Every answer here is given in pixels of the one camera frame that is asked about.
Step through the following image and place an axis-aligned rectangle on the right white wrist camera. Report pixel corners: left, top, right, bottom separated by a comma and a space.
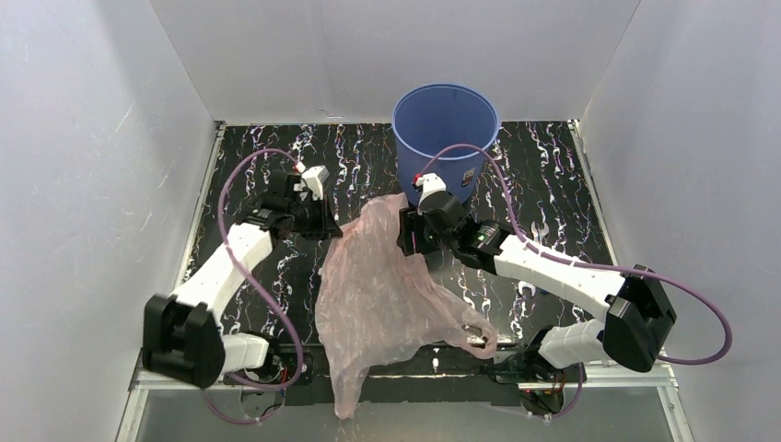
413, 173, 451, 208

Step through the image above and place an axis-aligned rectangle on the pink plastic trash bag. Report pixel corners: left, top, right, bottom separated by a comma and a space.
315, 193, 497, 420

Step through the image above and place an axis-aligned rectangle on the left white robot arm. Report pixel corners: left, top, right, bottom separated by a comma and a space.
141, 166, 343, 389

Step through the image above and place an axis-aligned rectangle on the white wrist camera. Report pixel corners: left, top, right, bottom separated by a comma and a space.
293, 162, 330, 201
413, 173, 451, 208

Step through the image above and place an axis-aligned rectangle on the silver open-end wrench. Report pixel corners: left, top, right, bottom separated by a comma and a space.
519, 221, 549, 297

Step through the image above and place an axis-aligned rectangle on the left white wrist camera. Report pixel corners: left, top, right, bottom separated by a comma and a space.
293, 162, 330, 201

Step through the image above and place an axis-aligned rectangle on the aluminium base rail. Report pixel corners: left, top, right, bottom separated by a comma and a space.
117, 348, 693, 441

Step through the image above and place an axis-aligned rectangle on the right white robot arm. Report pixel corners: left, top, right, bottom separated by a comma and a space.
397, 191, 676, 373

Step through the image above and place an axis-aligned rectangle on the blue plastic trash bin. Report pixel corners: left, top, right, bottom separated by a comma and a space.
391, 84, 501, 205

